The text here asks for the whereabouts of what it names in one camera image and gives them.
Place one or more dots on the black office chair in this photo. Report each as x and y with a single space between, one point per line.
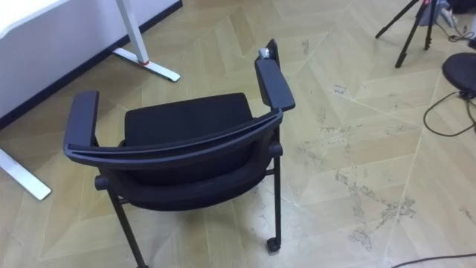
186 123

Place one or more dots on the white desk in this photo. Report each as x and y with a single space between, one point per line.
135 41

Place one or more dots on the black tripod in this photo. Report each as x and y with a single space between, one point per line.
413 31

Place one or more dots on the round black stand base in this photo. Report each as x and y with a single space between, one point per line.
461 70

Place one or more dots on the grey power strip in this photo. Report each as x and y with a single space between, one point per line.
448 15

